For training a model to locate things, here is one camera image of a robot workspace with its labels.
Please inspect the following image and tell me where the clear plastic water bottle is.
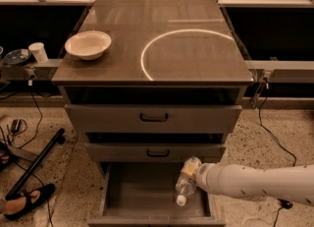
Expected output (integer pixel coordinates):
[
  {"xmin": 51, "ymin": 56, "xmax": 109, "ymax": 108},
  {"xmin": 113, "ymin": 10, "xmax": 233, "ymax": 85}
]
[{"xmin": 176, "ymin": 156, "xmax": 201, "ymax": 206}]

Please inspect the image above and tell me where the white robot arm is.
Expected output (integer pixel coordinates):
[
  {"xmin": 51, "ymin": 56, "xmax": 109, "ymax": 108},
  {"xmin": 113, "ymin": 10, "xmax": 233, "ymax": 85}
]
[{"xmin": 181, "ymin": 158, "xmax": 314, "ymax": 206}]

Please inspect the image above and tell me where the open bottom drawer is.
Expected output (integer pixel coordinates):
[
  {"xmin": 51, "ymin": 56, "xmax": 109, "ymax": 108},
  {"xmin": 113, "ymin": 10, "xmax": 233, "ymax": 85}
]
[{"xmin": 87, "ymin": 162, "xmax": 226, "ymax": 227}]

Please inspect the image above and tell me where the grey drawer cabinet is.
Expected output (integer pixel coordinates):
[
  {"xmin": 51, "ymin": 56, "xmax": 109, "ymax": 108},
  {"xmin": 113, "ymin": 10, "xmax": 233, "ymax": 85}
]
[{"xmin": 51, "ymin": 0, "xmax": 254, "ymax": 227}]

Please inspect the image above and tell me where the black pole on floor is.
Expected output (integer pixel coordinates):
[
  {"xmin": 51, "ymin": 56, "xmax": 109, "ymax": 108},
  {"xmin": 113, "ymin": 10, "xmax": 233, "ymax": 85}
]
[{"xmin": 6, "ymin": 128, "xmax": 65, "ymax": 199}]

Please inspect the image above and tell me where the white ceramic bowl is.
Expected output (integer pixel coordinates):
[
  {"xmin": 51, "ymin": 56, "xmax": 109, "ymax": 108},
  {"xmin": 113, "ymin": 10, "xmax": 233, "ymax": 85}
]
[{"xmin": 65, "ymin": 30, "xmax": 112, "ymax": 60}]

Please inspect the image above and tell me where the small black adapter left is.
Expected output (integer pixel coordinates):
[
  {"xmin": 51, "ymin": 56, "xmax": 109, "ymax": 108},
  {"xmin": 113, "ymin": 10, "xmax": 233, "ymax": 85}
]
[{"xmin": 10, "ymin": 119, "xmax": 21, "ymax": 134}]

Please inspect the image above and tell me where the foot in black shoe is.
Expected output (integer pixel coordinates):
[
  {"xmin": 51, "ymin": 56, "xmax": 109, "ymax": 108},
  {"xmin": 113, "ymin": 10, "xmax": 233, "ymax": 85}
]
[{"xmin": 0, "ymin": 184, "xmax": 55, "ymax": 220}]

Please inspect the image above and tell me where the white paper cup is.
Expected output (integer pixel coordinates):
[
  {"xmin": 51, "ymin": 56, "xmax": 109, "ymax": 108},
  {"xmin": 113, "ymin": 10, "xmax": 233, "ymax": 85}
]
[{"xmin": 28, "ymin": 42, "xmax": 48, "ymax": 63}]

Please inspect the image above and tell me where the dark blue plate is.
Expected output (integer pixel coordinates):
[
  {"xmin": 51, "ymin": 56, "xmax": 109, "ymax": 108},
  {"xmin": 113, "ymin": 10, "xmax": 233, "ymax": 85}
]
[{"xmin": 4, "ymin": 49, "xmax": 31, "ymax": 66}]

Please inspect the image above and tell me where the middle drawer with handle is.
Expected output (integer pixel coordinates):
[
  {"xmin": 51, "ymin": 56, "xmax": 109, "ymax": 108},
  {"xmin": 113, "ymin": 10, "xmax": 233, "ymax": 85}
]
[{"xmin": 85, "ymin": 142, "xmax": 226, "ymax": 162}]

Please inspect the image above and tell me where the drawer with handle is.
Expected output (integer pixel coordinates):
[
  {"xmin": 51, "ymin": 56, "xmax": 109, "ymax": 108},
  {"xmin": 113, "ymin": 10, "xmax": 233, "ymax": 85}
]
[
  {"xmin": 65, "ymin": 104, "xmax": 241, "ymax": 134},
  {"xmin": 85, "ymin": 142, "xmax": 226, "ymax": 162}
]

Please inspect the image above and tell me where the top drawer with handle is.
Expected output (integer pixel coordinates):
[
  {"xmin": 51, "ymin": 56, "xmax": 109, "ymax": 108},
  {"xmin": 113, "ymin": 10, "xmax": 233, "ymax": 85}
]
[{"xmin": 65, "ymin": 104, "xmax": 241, "ymax": 134}]

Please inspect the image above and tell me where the black cable left floor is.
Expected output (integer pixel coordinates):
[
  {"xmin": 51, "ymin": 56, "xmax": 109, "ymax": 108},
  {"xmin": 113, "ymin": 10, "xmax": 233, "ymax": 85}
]
[{"xmin": 0, "ymin": 80, "xmax": 55, "ymax": 227}]

